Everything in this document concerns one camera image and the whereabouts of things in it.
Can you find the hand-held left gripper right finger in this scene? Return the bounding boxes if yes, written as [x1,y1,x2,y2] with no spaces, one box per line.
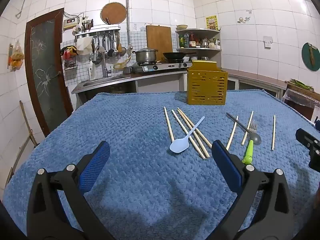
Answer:
[207,140,296,240]

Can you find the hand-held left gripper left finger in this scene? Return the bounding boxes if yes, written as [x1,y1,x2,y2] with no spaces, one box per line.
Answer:
[26,141,115,240]

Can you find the green handled metal fork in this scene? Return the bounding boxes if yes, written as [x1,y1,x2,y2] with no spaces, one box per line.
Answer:
[242,120,258,166]

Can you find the dark grey metal spoon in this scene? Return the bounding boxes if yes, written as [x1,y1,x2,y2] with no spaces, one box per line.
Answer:
[226,112,262,145]

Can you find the light blue plastic spoon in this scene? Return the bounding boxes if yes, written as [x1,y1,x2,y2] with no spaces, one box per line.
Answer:
[169,116,206,154]

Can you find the yellow perforated utensil holder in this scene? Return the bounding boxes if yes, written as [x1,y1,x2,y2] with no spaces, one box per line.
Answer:
[186,60,228,105]

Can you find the knife holder with utensils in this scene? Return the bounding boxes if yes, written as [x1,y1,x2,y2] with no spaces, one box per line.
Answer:
[82,17,94,32]

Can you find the brown cabinet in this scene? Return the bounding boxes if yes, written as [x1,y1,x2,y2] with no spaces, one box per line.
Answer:
[287,100,315,121]

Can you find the clear plastic sheet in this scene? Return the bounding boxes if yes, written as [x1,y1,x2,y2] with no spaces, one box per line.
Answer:
[284,89,320,107]

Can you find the wooden chopping block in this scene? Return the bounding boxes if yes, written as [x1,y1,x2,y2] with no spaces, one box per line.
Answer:
[285,80,320,98]

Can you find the green vegetables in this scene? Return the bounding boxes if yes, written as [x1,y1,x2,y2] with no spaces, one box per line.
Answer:
[290,79,314,90]

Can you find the blue textured blanket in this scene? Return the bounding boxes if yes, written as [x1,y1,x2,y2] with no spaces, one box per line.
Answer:
[2,90,320,240]

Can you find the green round board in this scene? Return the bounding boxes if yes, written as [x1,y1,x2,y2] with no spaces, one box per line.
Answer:
[301,42,320,71]

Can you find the hanging brush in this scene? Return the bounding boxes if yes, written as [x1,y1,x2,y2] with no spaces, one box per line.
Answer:
[308,43,318,67]

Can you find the glass door base cabinets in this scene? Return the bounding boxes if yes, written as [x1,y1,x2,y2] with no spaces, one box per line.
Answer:
[226,76,285,99]

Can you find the brown kitchen counter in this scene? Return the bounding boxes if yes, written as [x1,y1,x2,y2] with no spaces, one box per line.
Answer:
[221,68,288,90]

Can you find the wooden stick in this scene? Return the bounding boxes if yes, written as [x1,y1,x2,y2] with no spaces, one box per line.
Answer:
[19,100,38,148]

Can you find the stainless steel sink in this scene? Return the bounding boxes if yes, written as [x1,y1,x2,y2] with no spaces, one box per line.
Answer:
[71,74,137,102]

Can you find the metal faucet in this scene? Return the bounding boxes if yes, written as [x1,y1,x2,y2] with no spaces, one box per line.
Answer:
[94,45,112,78]

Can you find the brown frosted glass door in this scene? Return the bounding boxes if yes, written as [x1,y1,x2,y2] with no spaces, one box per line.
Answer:
[24,8,74,138]

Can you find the metal strainer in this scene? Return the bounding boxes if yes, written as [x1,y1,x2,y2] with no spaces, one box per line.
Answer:
[90,45,103,64]

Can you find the steel ladle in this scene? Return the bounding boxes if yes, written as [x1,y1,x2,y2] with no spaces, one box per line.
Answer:
[112,31,120,57]

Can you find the black ladle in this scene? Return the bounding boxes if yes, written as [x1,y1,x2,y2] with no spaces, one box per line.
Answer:
[107,31,115,57]

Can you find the steel gas stove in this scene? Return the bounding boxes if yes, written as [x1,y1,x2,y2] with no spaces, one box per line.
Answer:
[131,59,192,73]

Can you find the yellow and red bags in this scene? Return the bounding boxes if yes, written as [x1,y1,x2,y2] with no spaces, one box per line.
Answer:
[61,45,78,60]

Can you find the black wok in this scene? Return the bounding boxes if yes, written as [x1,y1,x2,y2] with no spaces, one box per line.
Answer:
[162,51,197,60]

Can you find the steel cooking pot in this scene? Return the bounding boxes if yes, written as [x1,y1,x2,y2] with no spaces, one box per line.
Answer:
[132,47,158,63]

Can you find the white cloth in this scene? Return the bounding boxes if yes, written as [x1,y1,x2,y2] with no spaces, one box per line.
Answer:
[76,36,93,55]

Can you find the hanging orange bag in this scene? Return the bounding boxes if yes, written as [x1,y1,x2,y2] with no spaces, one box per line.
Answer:
[7,41,25,72]

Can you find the metal corner shelf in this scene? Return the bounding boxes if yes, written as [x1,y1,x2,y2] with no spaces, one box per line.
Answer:
[175,28,222,60]

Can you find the wooden cutting board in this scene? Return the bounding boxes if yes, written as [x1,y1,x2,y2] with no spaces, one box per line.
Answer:
[146,25,173,54]

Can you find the white timer box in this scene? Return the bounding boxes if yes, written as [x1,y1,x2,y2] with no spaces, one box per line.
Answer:
[63,17,78,29]

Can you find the vertical metal pipe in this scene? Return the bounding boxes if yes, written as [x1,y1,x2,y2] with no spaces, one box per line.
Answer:
[126,0,130,50]

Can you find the round wooden board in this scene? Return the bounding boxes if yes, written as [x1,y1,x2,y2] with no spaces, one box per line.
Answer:
[100,2,127,25]

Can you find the wire wall basket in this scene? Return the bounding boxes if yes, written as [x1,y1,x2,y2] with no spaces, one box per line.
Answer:
[64,59,78,70]

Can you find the metal wall rack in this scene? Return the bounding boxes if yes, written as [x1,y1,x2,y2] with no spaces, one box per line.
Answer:
[74,25,122,39]

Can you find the yellow wall poster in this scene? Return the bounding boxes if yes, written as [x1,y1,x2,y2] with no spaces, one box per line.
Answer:
[205,15,219,30]

